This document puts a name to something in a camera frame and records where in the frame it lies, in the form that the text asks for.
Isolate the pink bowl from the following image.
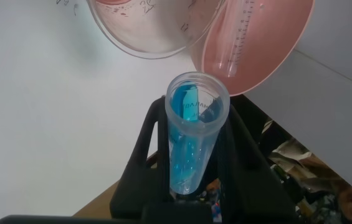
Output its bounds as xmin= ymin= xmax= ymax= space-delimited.
xmin=189 ymin=0 xmax=315 ymax=97

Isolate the test tube with blue pigment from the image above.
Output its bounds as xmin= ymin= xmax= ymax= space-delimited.
xmin=164 ymin=71 xmax=231 ymax=195

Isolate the clear glass beaker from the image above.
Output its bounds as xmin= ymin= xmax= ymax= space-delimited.
xmin=87 ymin=0 xmax=226 ymax=60

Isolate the dark clutter pile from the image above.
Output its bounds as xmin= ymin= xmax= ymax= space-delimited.
xmin=244 ymin=95 xmax=352 ymax=224

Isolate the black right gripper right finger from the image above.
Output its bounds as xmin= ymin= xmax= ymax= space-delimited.
xmin=216 ymin=104 xmax=298 ymax=224

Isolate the brown cardboard box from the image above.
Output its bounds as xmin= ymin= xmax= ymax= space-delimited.
xmin=72 ymin=152 xmax=164 ymax=218

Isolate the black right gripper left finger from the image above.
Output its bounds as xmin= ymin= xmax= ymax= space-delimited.
xmin=110 ymin=96 xmax=176 ymax=218

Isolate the test tube with red pigment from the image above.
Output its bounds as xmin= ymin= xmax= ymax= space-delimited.
xmin=216 ymin=0 xmax=257 ymax=78

